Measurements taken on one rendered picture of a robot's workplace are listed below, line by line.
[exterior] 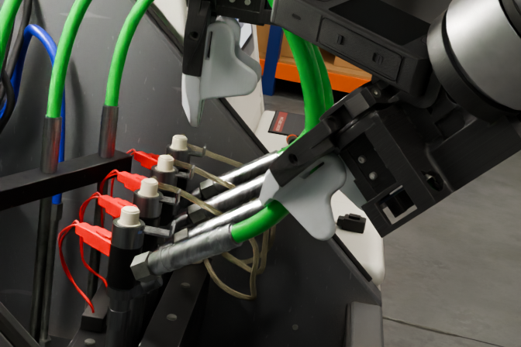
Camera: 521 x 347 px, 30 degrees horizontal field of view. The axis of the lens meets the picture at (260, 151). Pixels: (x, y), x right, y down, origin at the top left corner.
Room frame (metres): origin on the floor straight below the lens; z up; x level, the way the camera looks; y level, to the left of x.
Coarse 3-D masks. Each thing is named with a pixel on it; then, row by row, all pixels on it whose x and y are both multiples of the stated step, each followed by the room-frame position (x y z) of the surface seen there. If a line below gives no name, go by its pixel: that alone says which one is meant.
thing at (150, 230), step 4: (144, 228) 0.78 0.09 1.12; (148, 228) 0.78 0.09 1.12; (152, 228) 0.78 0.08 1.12; (156, 228) 0.78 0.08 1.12; (160, 228) 0.79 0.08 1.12; (140, 232) 0.77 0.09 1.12; (144, 232) 0.77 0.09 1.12; (148, 232) 0.77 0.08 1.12; (152, 232) 0.77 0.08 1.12; (156, 232) 0.78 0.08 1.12; (160, 232) 0.78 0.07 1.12; (164, 232) 0.78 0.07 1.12; (168, 232) 0.78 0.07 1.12; (160, 236) 0.77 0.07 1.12; (164, 236) 0.77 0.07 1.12; (168, 236) 0.77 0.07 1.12
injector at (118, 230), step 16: (112, 224) 0.78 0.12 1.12; (144, 224) 0.78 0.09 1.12; (112, 240) 0.77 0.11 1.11; (128, 240) 0.77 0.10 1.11; (112, 256) 0.77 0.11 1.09; (128, 256) 0.77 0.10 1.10; (112, 272) 0.77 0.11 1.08; (128, 272) 0.77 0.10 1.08; (112, 288) 0.77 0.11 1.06; (128, 288) 0.77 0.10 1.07; (144, 288) 0.77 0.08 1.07; (112, 304) 0.77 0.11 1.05; (128, 304) 0.78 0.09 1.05; (112, 320) 0.77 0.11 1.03; (128, 320) 0.78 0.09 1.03; (112, 336) 0.77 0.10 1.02
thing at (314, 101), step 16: (272, 0) 0.64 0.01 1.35; (288, 32) 0.64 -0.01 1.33; (304, 48) 0.63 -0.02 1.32; (304, 64) 0.63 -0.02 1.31; (304, 80) 0.63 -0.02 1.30; (320, 80) 0.63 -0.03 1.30; (304, 96) 0.63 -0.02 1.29; (320, 96) 0.63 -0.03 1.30; (320, 112) 0.62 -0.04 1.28; (272, 208) 0.63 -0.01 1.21; (240, 224) 0.64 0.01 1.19; (256, 224) 0.64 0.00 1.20; (272, 224) 0.63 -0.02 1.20; (240, 240) 0.64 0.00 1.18
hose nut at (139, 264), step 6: (150, 252) 0.68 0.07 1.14; (138, 258) 0.68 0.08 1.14; (144, 258) 0.68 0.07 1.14; (132, 264) 0.68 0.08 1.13; (138, 264) 0.67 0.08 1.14; (144, 264) 0.67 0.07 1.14; (132, 270) 0.68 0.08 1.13; (138, 270) 0.67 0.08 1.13; (144, 270) 0.67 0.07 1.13; (150, 270) 0.67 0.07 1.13; (138, 276) 0.67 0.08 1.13; (144, 276) 0.67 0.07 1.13; (150, 276) 0.67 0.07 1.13; (156, 276) 0.67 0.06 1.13; (144, 282) 0.68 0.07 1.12
